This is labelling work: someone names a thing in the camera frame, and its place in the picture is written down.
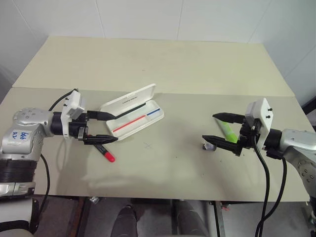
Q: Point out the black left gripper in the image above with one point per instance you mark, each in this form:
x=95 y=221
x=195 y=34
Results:
x=77 y=128

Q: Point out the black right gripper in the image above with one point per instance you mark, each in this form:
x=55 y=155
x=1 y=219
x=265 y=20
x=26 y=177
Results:
x=249 y=137

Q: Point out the small grey sharpener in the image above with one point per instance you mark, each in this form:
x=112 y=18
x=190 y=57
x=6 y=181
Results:
x=209 y=147

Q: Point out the black marker with red cap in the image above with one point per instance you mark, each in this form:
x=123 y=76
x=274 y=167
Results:
x=108 y=156

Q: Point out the white plastic pencil case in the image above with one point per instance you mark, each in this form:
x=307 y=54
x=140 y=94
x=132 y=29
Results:
x=138 y=98

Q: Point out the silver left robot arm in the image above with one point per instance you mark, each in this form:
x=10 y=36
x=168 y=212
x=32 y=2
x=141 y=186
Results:
x=27 y=118

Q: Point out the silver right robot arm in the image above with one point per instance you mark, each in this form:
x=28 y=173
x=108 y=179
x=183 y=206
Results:
x=296 y=140

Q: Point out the metal table leg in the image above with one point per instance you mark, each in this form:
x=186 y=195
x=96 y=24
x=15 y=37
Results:
x=218 y=219

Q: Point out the dark rounded shape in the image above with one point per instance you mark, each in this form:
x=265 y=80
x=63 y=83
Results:
x=127 y=219
x=190 y=217

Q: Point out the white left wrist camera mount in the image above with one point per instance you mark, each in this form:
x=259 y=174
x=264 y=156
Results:
x=73 y=100

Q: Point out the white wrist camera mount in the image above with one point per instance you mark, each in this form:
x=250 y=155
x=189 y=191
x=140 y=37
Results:
x=263 y=111
x=73 y=100

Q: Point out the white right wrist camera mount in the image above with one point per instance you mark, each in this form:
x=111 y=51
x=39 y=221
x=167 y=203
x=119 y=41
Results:
x=263 y=111

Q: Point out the small silver bracket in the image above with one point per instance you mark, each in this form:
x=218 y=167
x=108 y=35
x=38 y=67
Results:
x=94 y=199

